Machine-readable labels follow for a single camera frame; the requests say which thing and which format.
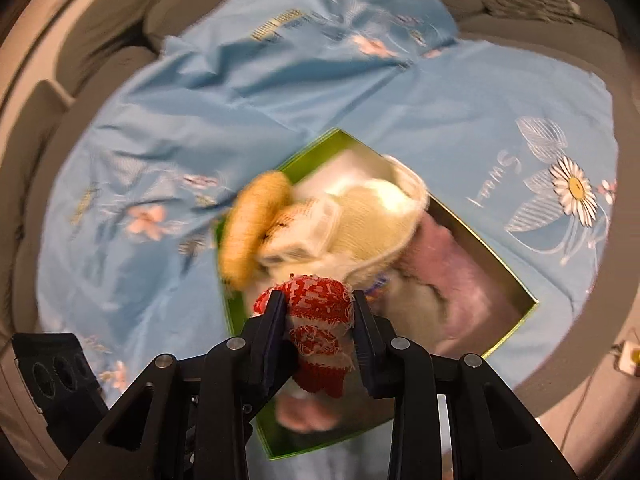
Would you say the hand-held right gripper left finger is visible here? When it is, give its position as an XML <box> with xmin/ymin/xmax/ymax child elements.
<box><xmin>57</xmin><ymin>290</ymin><xmax>297</xmax><ymax>480</ymax></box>

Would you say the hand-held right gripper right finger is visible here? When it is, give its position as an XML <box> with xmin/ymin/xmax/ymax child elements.
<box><xmin>351</xmin><ymin>290</ymin><xmax>581</xmax><ymax>480</ymax></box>

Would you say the red and white sock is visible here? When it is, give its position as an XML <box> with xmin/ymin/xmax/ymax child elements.
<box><xmin>252</xmin><ymin>274</ymin><xmax>358</xmax><ymax>400</ymax></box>

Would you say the purple sock with grey toe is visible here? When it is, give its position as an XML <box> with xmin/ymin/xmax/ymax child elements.
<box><xmin>400</xmin><ymin>210</ymin><xmax>506</xmax><ymax>356</ymax></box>

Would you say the yellow and white plush sock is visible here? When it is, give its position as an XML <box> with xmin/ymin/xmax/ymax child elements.
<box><xmin>217</xmin><ymin>155</ymin><xmax>431</xmax><ymax>293</ymax></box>

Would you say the green box with mirrored inside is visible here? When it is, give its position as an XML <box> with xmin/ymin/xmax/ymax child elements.
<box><xmin>212</xmin><ymin>128</ymin><xmax>540</xmax><ymax>461</ymax></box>

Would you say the light blue floral bedsheet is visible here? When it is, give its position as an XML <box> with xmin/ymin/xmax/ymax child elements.
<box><xmin>37</xmin><ymin>0</ymin><xmax>618</xmax><ymax>480</ymax></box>

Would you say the grey sofa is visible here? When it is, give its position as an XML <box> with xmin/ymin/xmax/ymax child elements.
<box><xmin>0</xmin><ymin>0</ymin><xmax>640</xmax><ymax>480</ymax></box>

